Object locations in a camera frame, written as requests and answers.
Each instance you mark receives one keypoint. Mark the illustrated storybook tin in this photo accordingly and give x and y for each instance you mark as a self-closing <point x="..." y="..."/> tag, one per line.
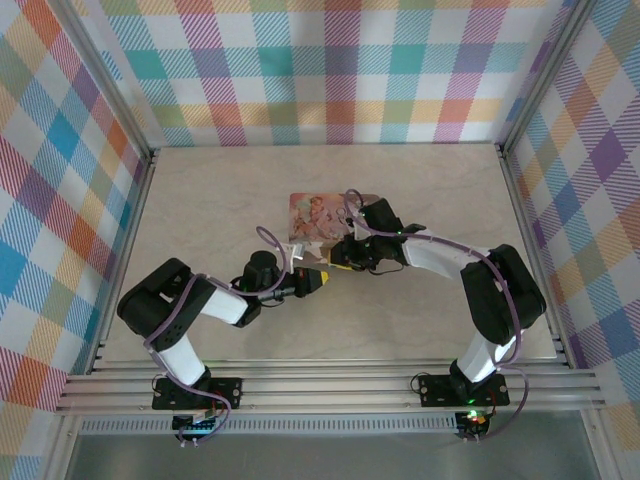
<point x="310" y="215"/>

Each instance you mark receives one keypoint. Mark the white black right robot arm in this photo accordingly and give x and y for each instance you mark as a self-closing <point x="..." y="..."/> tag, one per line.
<point x="435" y="255"/>

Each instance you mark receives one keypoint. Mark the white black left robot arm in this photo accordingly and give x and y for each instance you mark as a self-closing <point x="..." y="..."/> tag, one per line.
<point x="170" y="300"/>

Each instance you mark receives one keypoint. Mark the grey metal panel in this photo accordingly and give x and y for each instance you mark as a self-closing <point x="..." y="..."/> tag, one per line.
<point x="325" y="457"/>

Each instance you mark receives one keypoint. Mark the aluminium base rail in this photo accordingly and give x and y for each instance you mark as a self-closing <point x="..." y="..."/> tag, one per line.
<point x="325" y="390"/>

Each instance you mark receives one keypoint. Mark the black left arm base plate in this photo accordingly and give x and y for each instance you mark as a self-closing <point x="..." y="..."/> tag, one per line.
<point x="225" y="392"/>

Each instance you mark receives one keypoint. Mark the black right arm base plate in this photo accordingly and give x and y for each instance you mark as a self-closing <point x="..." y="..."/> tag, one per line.
<point x="435" y="390"/>

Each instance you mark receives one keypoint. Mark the aluminium frame post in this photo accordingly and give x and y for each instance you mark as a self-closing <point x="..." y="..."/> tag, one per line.
<point x="547" y="75"/>
<point x="107" y="80"/>

